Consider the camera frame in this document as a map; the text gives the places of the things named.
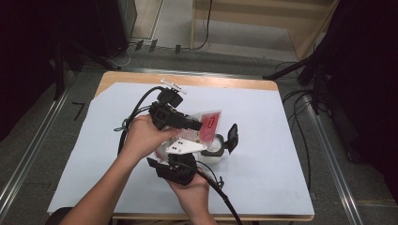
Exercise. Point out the black tape corner mark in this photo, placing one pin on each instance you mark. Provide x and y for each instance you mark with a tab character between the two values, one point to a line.
82	108

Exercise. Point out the black curtain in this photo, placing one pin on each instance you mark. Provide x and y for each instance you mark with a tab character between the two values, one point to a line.
25	62
369	93

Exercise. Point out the red and white packet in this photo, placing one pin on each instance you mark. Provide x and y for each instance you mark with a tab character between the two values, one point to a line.
211	123

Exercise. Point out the wooden frame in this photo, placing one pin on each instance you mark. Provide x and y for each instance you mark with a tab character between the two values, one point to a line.
313	40

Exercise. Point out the light blue table mat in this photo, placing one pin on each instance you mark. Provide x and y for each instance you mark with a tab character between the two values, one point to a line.
266	140

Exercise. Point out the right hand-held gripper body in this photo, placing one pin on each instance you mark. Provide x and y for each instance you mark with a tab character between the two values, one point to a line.
180	168

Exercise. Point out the clear jar with black lid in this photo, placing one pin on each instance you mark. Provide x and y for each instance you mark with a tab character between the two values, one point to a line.
212	156

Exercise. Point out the black metal stand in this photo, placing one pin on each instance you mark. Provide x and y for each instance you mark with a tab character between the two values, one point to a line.
287	70

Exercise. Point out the wooden table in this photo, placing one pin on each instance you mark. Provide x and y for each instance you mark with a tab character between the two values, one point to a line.
234	83

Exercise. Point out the person's left hand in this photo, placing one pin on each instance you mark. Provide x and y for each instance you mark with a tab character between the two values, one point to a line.
140	137

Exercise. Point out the metal floor rail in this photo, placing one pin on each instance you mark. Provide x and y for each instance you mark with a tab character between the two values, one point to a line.
31	146
338	175

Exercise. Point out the black cabinet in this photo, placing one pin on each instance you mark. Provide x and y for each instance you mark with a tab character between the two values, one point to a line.
109	25

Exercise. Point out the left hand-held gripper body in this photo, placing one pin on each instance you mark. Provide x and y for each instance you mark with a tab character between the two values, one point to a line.
165	115

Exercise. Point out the black tape strip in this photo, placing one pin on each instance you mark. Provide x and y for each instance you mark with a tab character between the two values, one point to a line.
139	45
153	45
178	49

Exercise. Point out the person's right hand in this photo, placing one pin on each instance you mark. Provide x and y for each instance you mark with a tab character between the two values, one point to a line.
194	193

